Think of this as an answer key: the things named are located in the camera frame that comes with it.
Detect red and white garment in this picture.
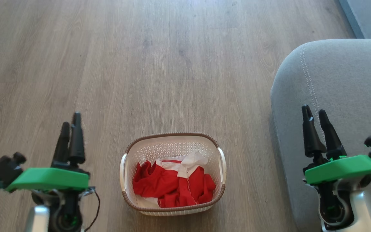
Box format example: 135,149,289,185
132,151,216,208

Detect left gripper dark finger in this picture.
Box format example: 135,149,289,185
52,121,71,168
68,111,86,166

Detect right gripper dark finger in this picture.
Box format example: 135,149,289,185
301,105,327,158
318,109,347,160

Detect grey fabric sofa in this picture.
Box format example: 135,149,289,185
270,39,371,232

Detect white plastic laundry basket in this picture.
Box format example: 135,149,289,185
119,132,227,216

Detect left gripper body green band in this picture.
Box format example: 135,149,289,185
7,166,95,232

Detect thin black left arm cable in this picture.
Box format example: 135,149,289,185
83,189,101,232

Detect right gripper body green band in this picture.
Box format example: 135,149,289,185
303,154,371,231

